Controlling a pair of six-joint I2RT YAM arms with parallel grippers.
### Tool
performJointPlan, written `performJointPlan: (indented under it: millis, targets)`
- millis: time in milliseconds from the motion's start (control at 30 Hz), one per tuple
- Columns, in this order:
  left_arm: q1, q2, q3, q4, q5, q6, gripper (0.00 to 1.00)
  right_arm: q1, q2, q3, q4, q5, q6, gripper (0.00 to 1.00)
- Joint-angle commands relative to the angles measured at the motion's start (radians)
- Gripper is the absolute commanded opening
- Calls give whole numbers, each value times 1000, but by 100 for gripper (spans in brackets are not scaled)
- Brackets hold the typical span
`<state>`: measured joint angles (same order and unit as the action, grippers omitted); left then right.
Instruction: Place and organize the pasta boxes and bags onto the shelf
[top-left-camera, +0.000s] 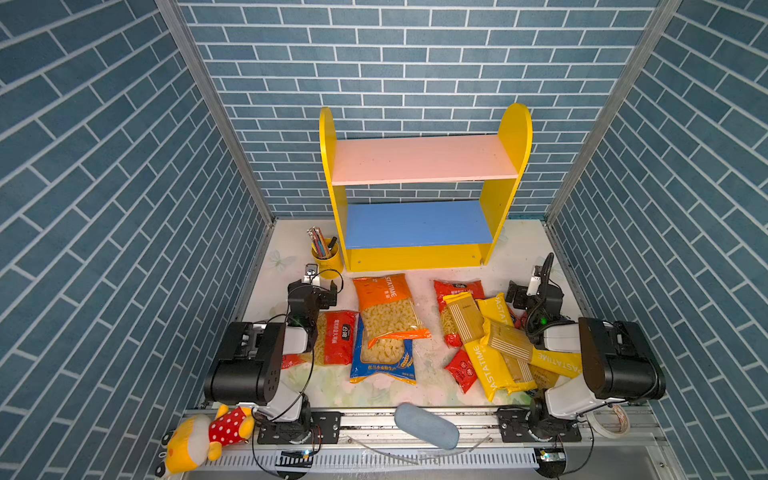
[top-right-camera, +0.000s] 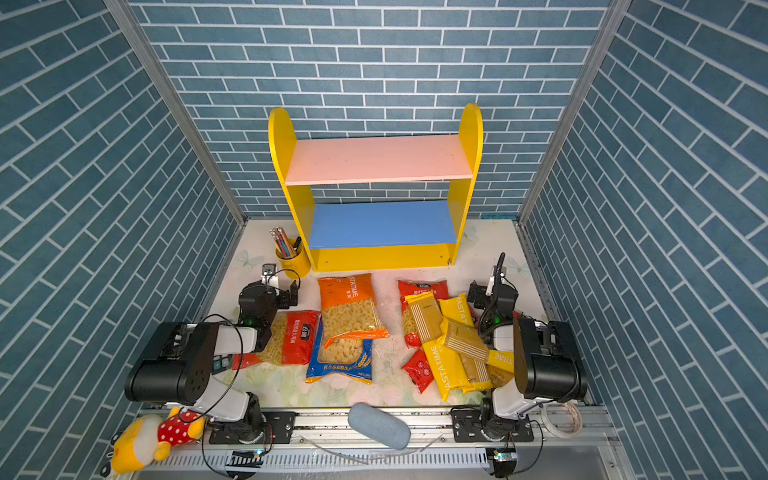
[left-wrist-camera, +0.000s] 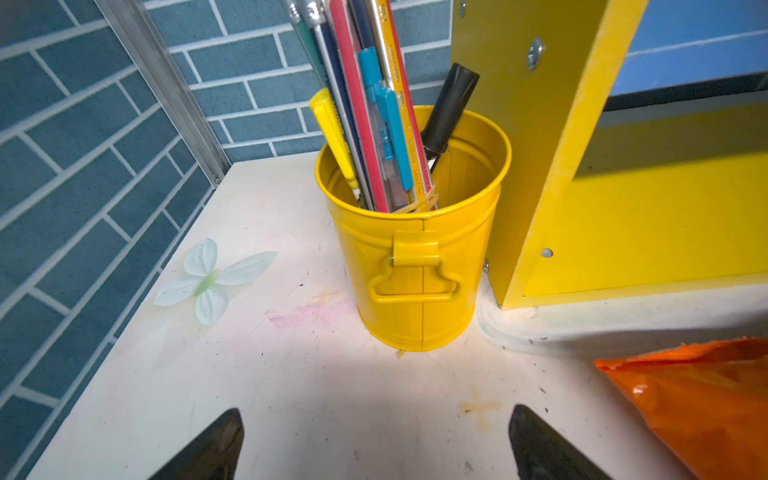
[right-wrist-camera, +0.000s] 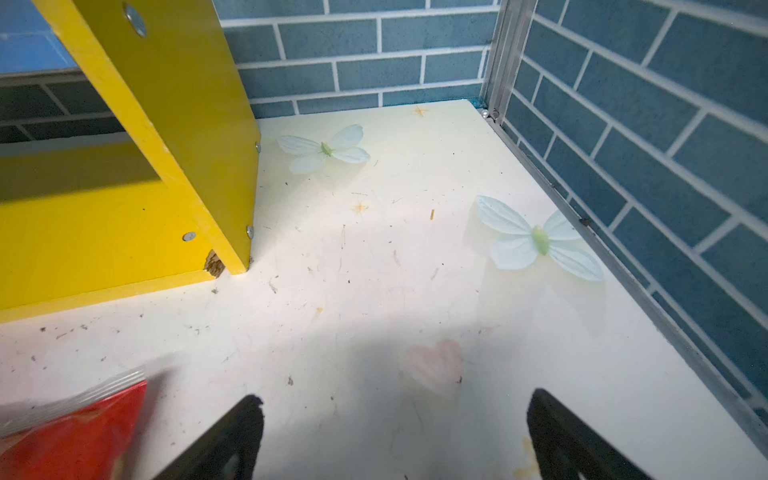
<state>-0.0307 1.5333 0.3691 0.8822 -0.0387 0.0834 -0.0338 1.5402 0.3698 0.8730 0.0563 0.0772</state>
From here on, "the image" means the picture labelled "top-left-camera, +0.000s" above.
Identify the blue macaroni bag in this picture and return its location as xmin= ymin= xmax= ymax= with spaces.
xmin=350 ymin=316 xmax=416 ymax=384

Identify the grey blue pouch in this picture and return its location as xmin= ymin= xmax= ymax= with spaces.
xmin=394 ymin=403 xmax=460 ymax=450

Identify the red fusilli bag left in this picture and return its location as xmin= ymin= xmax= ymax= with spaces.
xmin=282 ymin=310 xmax=358 ymax=369

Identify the red fusilli bag centre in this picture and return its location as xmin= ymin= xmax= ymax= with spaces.
xmin=433 ymin=280 xmax=485 ymax=348

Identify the yellow pencil cup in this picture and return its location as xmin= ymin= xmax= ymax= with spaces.
xmin=311 ymin=237 xmax=344 ymax=280

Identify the red fusilli bag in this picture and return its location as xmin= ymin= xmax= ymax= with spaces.
xmin=282 ymin=310 xmax=358 ymax=369
xmin=433 ymin=280 xmax=485 ymax=348

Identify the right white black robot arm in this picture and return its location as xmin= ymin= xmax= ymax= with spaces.
xmin=486 ymin=253 xmax=666 ymax=441

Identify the yellow spaghetti bag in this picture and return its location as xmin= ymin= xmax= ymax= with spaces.
xmin=463 ymin=293 xmax=536 ymax=402
xmin=444 ymin=292 xmax=484 ymax=344
xmin=481 ymin=319 xmax=582 ymax=378

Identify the aluminium rail base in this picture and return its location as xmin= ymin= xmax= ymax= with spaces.
xmin=185 ymin=404 xmax=680 ymax=479

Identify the white tape roll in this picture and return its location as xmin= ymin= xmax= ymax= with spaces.
xmin=585 ymin=405 xmax=631 ymax=440

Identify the dark blue spaghetti bag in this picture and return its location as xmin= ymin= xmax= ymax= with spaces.
xmin=529 ymin=365 xmax=560 ymax=390

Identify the yellow plush toy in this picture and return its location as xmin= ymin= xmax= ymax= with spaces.
xmin=154 ymin=405 xmax=255 ymax=479

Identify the yellow pink blue shelf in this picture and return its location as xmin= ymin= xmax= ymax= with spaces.
xmin=319 ymin=103 xmax=533 ymax=273

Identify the orange macaroni bag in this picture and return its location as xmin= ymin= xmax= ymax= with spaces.
xmin=353 ymin=273 xmax=431 ymax=348

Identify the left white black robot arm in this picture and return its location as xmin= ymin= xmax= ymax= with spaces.
xmin=203 ymin=280 xmax=338 ymax=434

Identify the coloured pencils bunch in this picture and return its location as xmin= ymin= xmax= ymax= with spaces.
xmin=307 ymin=227 xmax=338 ymax=260

